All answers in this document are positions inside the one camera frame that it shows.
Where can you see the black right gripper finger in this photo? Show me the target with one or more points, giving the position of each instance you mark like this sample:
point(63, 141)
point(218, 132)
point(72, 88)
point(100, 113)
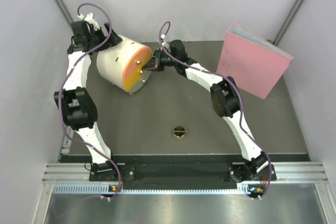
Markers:
point(149, 69)
point(151, 63)

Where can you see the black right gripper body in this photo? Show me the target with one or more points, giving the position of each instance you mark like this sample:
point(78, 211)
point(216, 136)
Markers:
point(164, 61)

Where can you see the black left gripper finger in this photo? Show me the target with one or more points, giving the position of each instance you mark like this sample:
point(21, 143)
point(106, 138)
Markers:
point(107, 27)
point(114, 38)

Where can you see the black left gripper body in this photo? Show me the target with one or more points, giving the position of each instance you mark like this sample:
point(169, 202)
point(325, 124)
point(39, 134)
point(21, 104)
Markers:
point(96, 37)

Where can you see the orange top drawer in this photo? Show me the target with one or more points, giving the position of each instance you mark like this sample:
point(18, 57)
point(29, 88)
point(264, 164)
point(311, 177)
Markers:
point(135, 59)

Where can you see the cream round drawer organizer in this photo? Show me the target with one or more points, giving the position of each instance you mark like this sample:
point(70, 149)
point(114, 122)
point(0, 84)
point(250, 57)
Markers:
point(111, 62)

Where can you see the yellow drawer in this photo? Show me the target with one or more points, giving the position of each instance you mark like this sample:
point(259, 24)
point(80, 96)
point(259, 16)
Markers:
point(134, 77)

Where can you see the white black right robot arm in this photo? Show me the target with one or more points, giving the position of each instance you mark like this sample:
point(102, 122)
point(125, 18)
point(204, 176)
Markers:
point(226, 102)

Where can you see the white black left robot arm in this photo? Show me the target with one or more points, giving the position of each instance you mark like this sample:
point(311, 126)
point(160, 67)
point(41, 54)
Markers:
point(76, 107)

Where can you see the grey bottom drawer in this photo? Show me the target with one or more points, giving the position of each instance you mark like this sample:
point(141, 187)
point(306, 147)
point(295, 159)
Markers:
point(141, 81)

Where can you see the round gold compact jar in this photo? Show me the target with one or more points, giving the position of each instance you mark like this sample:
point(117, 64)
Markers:
point(179, 132)

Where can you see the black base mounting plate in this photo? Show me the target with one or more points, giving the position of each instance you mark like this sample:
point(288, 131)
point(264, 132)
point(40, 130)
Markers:
point(179, 173)

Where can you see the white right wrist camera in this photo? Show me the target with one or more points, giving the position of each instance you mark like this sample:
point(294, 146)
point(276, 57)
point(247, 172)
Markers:
point(163, 44)

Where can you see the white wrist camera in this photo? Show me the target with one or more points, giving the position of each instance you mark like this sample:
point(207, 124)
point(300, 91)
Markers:
point(90, 19)
point(163, 44)

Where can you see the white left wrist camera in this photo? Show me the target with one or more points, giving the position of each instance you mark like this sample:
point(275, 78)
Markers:
point(90, 19)

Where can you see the pink ring binder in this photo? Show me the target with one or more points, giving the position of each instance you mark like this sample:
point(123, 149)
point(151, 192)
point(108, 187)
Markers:
point(255, 64)

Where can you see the aluminium frame rail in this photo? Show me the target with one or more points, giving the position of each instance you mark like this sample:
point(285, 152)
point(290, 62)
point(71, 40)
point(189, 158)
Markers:
point(290, 172)

